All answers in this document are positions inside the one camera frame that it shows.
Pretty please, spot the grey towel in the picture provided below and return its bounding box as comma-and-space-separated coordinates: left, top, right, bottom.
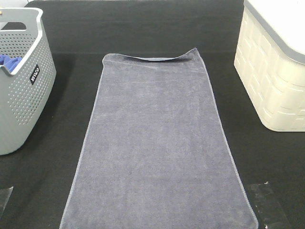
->
60, 48, 258, 229

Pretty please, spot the blue towel in basket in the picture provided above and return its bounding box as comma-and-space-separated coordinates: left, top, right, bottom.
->
0, 54, 22, 73

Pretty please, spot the grey perforated laundry basket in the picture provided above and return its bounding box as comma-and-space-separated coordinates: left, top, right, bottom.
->
0, 8, 56, 155

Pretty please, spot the white plastic storage basket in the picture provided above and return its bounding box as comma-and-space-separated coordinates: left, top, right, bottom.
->
234, 0, 305, 132

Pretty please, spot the black felt table mat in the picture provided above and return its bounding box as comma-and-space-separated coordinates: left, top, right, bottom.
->
0, 0, 305, 229

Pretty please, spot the clear tape strip right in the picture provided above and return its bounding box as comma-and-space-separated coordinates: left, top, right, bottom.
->
246, 181, 292, 229

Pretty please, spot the clear tape strip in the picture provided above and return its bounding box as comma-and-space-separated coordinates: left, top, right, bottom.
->
246, 181, 292, 229
0, 187, 13, 218

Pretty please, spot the clear tape strip left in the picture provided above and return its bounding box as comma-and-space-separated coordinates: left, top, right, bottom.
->
0, 187, 13, 218

